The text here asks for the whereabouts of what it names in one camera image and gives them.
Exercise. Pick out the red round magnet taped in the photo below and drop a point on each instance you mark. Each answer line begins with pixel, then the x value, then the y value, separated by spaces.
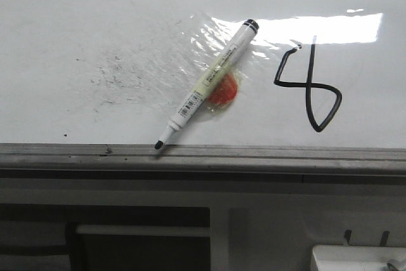
pixel 225 92

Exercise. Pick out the white whiteboard marker black tip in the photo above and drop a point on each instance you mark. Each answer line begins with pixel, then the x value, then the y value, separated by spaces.
pixel 209 81

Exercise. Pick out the white whiteboard surface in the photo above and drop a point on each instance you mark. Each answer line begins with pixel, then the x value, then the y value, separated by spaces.
pixel 318 73

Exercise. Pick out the white horizontal bar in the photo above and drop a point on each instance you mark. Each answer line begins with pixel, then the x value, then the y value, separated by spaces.
pixel 143 230

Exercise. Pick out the white box lower right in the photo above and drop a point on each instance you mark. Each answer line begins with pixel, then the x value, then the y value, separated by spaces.
pixel 328 257

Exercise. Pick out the dark hook left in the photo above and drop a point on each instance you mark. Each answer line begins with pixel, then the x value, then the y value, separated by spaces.
pixel 347 237

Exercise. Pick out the dark hook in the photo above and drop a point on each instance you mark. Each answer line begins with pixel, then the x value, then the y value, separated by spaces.
pixel 347 237
pixel 384 239

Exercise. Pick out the dark hook right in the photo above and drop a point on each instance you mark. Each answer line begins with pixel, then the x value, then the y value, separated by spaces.
pixel 384 239

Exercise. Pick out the white vertical post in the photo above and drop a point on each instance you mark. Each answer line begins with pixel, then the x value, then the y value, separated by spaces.
pixel 219 238

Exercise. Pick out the grey aluminium whiteboard frame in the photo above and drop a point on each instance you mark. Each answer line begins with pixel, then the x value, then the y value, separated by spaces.
pixel 183 162

